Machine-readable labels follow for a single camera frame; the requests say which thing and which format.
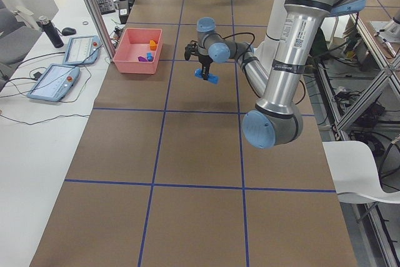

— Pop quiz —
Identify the aluminium frame post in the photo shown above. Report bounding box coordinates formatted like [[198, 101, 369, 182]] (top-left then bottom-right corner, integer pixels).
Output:
[[84, 0, 115, 61]]

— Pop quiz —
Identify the long blue toy block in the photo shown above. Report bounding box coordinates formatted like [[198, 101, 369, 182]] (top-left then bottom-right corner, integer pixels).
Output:
[[194, 69, 219, 84]]

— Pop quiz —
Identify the black computer mouse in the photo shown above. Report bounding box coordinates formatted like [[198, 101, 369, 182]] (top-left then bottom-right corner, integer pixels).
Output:
[[61, 27, 76, 36]]

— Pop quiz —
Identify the orange toy block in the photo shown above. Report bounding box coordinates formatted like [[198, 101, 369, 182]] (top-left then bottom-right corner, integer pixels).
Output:
[[149, 40, 158, 51]]

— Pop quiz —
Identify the upper teach pendant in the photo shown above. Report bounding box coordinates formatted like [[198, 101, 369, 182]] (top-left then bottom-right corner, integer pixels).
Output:
[[62, 36, 102, 66]]

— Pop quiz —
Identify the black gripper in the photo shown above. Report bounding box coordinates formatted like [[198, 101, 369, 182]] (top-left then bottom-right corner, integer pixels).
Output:
[[198, 54, 213, 80]]

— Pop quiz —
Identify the lower teach pendant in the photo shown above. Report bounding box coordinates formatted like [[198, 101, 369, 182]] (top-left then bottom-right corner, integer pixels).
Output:
[[26, 64, 80, 102]]

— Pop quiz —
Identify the black keyboard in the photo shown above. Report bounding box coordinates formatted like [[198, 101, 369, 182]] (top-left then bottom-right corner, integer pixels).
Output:
[[96, 0, 116, 15]]

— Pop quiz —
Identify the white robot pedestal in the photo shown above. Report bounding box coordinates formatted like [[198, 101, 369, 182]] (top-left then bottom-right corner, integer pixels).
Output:
[[256, 0, 287, 56]]

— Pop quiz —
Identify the white chair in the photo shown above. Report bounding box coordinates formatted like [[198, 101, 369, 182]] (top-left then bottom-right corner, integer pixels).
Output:
[[322, 141, 399, 204]]

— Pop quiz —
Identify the black water bottle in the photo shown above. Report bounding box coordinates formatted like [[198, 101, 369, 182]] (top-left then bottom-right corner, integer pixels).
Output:
[[39, 16, 64, 48]]

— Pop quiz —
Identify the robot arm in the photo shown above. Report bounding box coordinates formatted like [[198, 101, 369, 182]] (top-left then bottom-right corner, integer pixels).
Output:
[[194, 0, 366, 149]]

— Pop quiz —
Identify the pink plastic box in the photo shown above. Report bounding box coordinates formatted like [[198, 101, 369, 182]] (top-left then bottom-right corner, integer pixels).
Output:
[[112, 28, 163, 74]]

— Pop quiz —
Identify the small blue toy block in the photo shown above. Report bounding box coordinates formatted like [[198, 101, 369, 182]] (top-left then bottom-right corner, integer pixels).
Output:
[[146, 53, 154, 62]]

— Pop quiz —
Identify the purple toy block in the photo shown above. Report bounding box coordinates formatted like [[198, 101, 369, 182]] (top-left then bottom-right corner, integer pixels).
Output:
[[137, 56, 148, 62]]

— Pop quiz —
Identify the teach pendant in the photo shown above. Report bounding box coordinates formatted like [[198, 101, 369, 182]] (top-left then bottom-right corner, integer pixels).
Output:
[[62, 36, 102, 66], [26, 64, 80, 102]]

